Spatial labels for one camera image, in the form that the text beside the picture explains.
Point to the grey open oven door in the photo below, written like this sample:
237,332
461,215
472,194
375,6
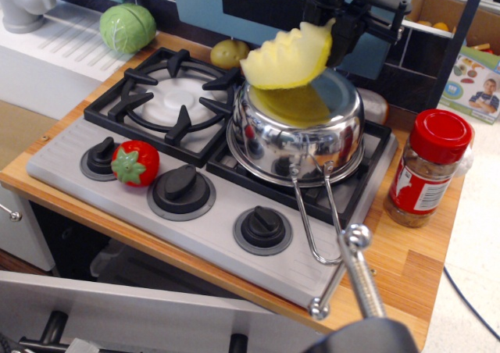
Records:
51,312

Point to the chrome towel rail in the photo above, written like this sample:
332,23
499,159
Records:
353,240

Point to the cardboard box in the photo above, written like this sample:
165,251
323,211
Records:
484,29

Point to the toy food box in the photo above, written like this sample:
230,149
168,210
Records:
473,85

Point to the black stove knob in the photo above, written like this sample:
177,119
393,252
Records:
181,194
95,163
262,231

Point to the black burner grate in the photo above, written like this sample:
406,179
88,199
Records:
178,104
348,193

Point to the grey toy faucet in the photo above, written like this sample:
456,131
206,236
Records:
25,16

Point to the grey toy stove top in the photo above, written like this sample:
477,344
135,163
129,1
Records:
293,274

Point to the toy potato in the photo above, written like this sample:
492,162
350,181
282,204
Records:
227,54

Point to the red toy strawberry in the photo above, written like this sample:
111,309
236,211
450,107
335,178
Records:
135,163

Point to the left black burner grate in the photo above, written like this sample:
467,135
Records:
178,104

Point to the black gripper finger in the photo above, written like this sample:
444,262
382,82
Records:
320,12
346,31

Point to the green toy cabbage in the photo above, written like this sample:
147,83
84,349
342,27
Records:
127,28

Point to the white sink drainboard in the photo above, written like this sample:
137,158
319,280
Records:
54,68

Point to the middle black stove knob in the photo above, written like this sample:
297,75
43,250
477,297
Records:
181,194

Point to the yellow sponge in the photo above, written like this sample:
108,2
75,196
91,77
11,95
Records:
292,59

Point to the left black stove knob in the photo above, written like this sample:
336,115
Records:
95,163

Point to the upside-down steel pot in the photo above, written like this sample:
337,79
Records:
309,136

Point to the right black burner grate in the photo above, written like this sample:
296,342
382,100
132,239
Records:
348,193

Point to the red-lidded spice jar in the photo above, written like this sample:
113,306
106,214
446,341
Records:
429,161

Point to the right black stove knob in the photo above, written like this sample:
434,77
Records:
262,231

